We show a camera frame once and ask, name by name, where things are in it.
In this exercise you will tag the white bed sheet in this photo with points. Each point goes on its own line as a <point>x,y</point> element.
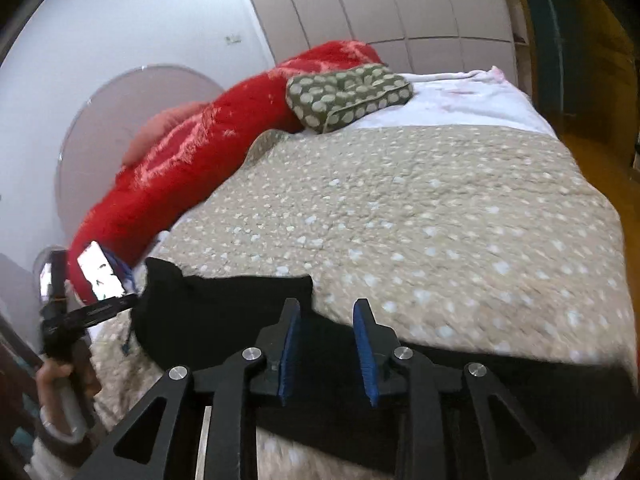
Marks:
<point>475,100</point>

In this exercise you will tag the beige spotted quilt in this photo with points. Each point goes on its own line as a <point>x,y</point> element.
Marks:
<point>425,210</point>

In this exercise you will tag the black pants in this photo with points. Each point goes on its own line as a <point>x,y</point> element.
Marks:
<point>210,310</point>

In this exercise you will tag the person's left hand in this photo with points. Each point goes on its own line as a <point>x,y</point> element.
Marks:
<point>47,380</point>

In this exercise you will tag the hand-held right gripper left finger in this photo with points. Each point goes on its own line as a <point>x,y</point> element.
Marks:
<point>291,340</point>

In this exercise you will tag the white wall socket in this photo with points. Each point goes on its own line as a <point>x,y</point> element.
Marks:
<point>232,39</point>

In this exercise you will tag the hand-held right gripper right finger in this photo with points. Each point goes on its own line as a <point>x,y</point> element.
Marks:
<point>362,345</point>

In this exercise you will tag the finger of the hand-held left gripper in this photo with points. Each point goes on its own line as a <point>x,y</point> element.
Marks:
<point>110,306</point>

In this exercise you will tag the red fuzzy blanket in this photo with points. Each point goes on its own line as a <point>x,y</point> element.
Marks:
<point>200,160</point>

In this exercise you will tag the round grey headboard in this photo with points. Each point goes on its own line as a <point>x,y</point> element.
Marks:
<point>95,125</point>

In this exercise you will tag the pink pillow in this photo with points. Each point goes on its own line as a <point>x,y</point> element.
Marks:
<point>150,130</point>

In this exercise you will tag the green dotted pillow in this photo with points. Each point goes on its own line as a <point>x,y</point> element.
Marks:
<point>345,92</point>

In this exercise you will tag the dark green door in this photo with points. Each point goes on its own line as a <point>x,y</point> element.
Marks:
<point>542,25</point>

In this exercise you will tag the white wardrobe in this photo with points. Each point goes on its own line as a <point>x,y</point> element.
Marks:
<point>375,0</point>

